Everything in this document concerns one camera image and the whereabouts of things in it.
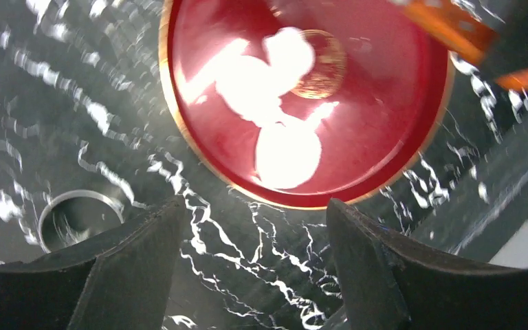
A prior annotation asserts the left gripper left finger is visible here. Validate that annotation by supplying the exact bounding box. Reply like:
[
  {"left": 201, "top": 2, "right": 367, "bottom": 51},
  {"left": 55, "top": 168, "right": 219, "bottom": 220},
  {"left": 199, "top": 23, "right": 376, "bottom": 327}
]
[{"left": 0, "top": 197, "right": 187, "bottom": 329}]

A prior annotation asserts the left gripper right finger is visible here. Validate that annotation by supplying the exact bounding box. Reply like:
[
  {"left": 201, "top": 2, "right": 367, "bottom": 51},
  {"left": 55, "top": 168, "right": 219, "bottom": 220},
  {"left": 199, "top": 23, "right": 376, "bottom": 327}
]
[{"left": 326, "top": 199, "right": 528, "bottom": 329}]

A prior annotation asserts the round metal cutter ring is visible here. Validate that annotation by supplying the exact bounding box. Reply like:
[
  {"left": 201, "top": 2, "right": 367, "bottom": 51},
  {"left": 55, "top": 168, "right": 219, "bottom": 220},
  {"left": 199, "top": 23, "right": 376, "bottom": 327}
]
[{"left": 37, "top": 189, "right": 125, "bottom": 254}]

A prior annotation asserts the red round lacquer plate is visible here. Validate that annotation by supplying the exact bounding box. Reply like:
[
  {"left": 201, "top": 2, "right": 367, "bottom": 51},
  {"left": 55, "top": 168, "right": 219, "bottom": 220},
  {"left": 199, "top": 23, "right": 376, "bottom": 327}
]
[{"left": 159, "top": 1, "right": 454, "bottom": 209}]

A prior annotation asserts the white dough lump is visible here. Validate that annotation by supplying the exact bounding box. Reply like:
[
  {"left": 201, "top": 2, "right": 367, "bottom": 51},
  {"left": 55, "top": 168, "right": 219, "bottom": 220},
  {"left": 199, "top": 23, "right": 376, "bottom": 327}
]
[{"left": 179, "top": 27, "right": 347, "bottom": 127}]

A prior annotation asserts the metal scraper wooden handle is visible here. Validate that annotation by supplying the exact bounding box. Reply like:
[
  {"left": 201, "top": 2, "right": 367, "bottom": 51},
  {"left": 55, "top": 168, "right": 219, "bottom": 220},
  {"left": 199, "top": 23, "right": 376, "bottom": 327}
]
[{"left": 394, "top": 1, "right": 528, "bottom": 89}]

